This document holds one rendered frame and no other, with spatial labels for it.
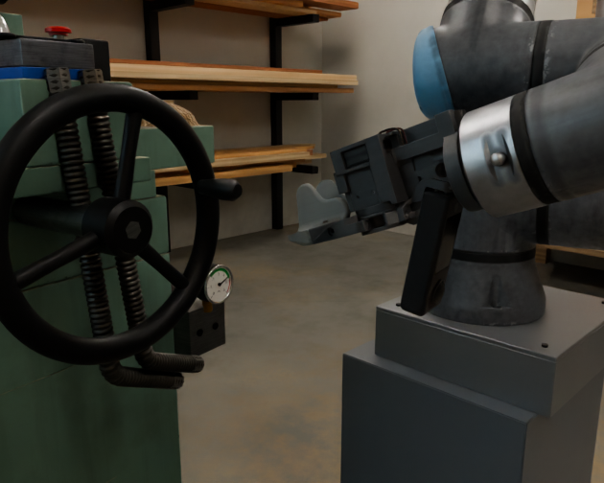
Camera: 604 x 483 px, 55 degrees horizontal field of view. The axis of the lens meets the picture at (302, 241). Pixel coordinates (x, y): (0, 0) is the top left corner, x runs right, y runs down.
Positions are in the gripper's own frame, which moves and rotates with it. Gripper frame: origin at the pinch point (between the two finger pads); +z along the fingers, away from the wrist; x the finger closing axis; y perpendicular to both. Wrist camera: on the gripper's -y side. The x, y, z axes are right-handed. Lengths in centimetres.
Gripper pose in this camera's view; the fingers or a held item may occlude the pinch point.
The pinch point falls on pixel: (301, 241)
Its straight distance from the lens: 61.0
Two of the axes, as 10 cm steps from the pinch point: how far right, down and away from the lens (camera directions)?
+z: -7.6, 2.1, 6.2
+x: -5.9, 1.9, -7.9
